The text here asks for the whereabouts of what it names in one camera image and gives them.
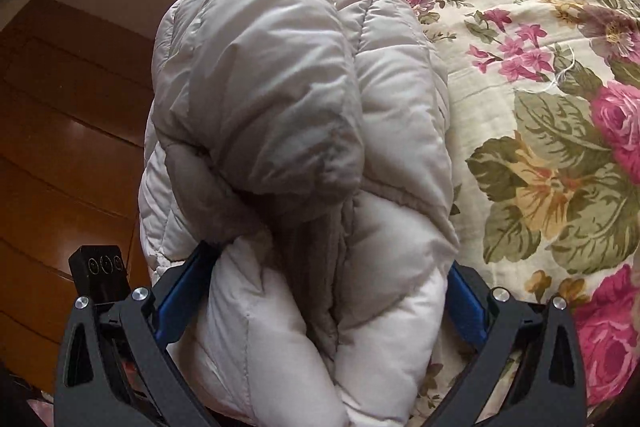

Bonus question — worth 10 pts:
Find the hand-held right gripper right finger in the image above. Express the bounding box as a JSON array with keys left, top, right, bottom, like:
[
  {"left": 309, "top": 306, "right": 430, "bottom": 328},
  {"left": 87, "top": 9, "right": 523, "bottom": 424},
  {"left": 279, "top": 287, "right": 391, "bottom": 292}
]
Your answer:
[{"left": 425, "top": 264, "right": 587, "bottom": 427}]

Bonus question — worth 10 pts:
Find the white quilted puffer jacket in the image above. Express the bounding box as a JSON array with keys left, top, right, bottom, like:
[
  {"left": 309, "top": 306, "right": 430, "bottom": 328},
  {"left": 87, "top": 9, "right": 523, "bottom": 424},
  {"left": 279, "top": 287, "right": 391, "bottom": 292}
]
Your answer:
[{"left": 139, "top": 0, "right": 462, "bottom": 427}]

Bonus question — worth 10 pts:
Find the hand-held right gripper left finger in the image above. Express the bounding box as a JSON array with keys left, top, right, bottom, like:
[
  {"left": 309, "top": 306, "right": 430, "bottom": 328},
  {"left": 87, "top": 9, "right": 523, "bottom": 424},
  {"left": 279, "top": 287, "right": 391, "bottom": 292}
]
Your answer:
[{"left": 54, "top": 241, "right": 218, "bottom": 427}]

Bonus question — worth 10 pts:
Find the floral bedspread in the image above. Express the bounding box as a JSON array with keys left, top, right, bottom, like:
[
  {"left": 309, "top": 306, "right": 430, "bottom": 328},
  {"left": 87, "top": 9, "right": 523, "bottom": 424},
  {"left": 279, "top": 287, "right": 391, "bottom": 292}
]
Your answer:
[{"left": 327, "top": 0, "right": 640, "bottom": 427}]

